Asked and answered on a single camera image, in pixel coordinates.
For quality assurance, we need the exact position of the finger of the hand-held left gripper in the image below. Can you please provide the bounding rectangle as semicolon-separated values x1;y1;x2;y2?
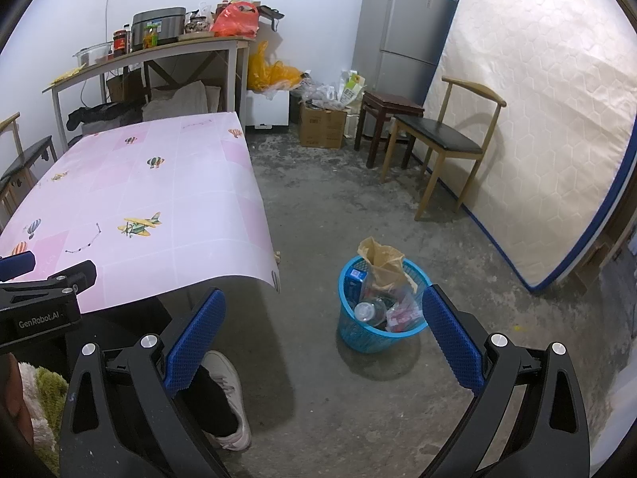
0;251;37;282
42;259;98;300

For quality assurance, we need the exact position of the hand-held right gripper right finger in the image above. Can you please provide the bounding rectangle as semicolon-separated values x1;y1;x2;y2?
422;284;592;478

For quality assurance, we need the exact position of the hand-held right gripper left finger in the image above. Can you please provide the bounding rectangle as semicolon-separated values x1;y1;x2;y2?
59;286;234;478

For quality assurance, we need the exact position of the clear pink print plastic bag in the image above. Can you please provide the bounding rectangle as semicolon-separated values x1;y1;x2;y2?
385;289;425;333

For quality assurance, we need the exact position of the blue plastic basket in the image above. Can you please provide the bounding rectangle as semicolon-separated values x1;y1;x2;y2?
338;255;430;354

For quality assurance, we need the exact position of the brown paper bag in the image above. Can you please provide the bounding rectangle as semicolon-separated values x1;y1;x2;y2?
358;237;419;294

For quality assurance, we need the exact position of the blue white carton box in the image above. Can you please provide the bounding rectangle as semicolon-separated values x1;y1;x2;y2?
345;268;369;304

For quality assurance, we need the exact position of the white shoe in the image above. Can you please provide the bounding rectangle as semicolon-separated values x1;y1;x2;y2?
201;350;253;451

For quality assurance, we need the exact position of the person's leg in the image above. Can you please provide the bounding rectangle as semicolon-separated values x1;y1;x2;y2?
169;363;240;440

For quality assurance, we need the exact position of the pink printed tablecloth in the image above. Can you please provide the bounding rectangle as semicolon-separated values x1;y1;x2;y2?
0;112;282;314

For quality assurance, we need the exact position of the wooden chair black seat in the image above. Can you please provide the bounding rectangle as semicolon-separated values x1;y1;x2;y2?
0;112;59;220
381;76;507;221

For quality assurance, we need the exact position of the brown cardboard sheet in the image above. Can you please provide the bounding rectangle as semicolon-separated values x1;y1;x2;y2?
572;241;618;294

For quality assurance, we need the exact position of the black cloth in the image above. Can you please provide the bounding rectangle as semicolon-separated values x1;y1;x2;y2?
66;101;145;136

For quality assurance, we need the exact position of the small cardboard box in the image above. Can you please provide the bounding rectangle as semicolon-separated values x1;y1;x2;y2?
106;74;145;104

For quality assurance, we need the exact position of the beige cloth sack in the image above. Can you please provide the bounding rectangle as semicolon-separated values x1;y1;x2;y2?
142;80;222;123

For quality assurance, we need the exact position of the clear plastic container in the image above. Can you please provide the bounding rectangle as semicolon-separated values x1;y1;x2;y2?
74;42;114;68

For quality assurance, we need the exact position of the white storage box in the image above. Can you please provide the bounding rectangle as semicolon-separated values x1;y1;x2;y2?
246;88;290;133

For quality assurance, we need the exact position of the large cardboard box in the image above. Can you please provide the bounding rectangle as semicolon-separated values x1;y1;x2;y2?
299;102;348;149

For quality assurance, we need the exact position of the beige mattress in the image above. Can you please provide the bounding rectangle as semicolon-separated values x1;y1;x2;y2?
422;0;637;294

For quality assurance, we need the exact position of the dark wooden stool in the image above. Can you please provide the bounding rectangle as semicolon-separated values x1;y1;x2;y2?
354;90;425;169

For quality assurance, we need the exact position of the wooden shelf table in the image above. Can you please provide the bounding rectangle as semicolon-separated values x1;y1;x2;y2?
42;35;250;147

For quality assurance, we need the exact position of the grey rice cooker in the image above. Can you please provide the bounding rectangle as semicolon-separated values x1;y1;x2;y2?
131;7;187;51

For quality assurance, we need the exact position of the yellow plastic bag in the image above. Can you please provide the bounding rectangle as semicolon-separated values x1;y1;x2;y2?
247;40;303;93

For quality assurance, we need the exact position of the heap of clear plastic bags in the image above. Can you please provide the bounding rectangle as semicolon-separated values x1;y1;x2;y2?
293;72;349;110

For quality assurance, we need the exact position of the bag of nuts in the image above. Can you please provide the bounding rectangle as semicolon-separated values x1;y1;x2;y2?
184;10;212;35

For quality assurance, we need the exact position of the green white carton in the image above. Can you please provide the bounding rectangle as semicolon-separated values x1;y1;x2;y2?
341;71;366;105

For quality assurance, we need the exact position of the red plastic bag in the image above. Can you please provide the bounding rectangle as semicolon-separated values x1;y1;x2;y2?
209;2;260;39

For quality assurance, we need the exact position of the grey refrigerator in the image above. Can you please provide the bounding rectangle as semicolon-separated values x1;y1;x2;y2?
352;0;460;110

